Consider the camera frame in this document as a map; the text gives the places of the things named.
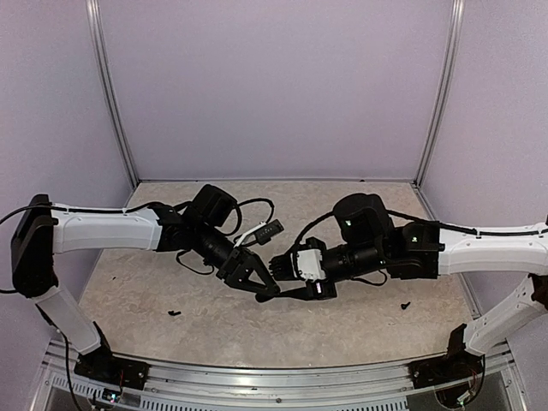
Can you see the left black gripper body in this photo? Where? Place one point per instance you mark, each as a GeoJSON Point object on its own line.
{"type": "Point", "coordinates": [230, 269]}

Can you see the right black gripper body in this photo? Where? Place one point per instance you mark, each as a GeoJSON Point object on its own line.
{"type": "Point", "coordinates": [320, 293]}

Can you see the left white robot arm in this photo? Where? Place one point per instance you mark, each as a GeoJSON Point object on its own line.
{"type": "Point", "coordinates": [47, 229]}

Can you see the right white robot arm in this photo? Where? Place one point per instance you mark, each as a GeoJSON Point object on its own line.
{"type": "Point", "coordinates": [423, 249]}

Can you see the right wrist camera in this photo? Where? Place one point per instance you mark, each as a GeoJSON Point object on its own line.
{"type": "Point", "coordinates": [305, 266]}

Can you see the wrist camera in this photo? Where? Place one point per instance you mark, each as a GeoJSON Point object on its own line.
{"type": "Point", "coordinates": [305, 266]}
{"type": "Point", "coordinates": [260, 234]}

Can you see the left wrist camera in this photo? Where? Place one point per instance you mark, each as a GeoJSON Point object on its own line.
{"type": "Point", "coordinates": [260, 234]}

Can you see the front aluminium rail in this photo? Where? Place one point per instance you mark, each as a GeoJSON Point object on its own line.
{"type": "Point", "coordinates": [175, 385]}

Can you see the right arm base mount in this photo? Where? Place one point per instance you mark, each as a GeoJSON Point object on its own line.
{"type": "Point", "coordinates": [444, 369]}

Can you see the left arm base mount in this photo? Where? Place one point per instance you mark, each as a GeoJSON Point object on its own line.
{"type": "Point", "coordinates": [117, 371]}

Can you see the right aluminium frame post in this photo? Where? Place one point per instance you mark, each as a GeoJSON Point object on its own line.
{"type": "Point", "coordinates": [443, 92]}

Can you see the aluminium frame post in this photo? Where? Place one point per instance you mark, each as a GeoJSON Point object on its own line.
{"type": "Point", "coordinates": [101, 56]}
{"type": "Point", "coordinates": [443, 92]}

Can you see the left aluminium frame post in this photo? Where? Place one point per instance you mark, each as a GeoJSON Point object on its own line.
{"type": "Point", "coordinates": [101, 56]}

